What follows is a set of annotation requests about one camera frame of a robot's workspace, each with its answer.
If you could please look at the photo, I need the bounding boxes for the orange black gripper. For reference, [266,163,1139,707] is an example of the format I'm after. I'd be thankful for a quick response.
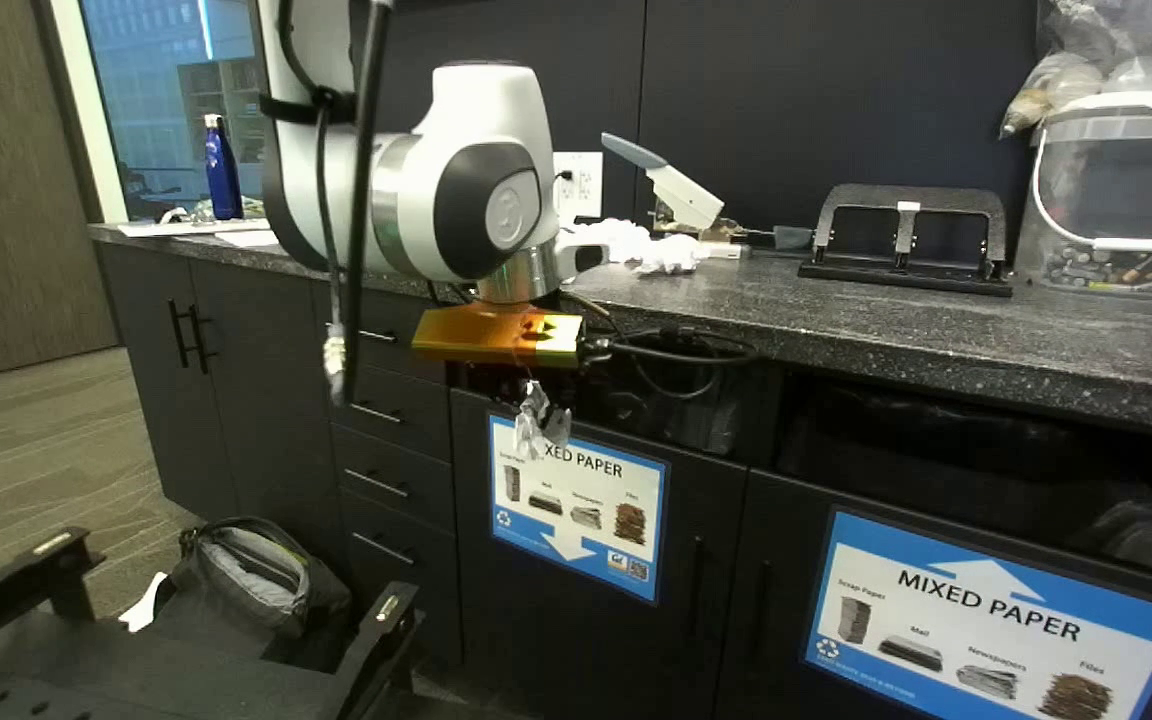
[409,302,600,399]

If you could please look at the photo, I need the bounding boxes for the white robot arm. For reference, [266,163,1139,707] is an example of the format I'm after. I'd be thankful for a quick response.
[253,0,591,403]

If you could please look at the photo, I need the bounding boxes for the left mixed paper sign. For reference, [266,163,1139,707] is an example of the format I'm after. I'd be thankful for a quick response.
[486,414,669,604]

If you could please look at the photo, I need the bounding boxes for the mixed paper sign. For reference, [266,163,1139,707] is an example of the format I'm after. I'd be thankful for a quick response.
[804,511,1152,720]
[486,414,669,604]

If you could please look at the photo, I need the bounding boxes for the blue water bottle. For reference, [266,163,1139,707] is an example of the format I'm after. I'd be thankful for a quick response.
[206,111,243,219]

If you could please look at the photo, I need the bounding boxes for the grey black backpack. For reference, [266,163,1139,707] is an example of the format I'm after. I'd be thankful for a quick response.
[165,517,358,672]

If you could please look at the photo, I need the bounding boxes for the black hole punch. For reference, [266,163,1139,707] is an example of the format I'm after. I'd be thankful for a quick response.
[802,182,1013,296]

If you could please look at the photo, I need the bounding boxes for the white paper on floor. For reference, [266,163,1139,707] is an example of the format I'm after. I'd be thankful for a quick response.
[120,571,170,636]

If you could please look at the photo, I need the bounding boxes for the right mixed paper sign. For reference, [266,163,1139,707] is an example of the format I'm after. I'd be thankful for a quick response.
[804,511,1152,720]

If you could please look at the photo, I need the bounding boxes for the clear plastic storage bin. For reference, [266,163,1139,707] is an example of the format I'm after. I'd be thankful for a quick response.
[1015,93,1152,296]

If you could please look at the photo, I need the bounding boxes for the plastic bag on bin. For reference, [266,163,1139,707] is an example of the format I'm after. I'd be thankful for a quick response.
[1002,0,1152,134]

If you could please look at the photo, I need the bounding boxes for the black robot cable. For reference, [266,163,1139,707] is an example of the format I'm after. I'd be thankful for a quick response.
[562,293,760,403]

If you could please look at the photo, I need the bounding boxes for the white double wall outlet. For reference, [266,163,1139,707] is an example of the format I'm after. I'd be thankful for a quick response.
[551,151,605,219]

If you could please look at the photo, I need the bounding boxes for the black cart frame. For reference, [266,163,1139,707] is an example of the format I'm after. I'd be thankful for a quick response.
[0,527,419,720]

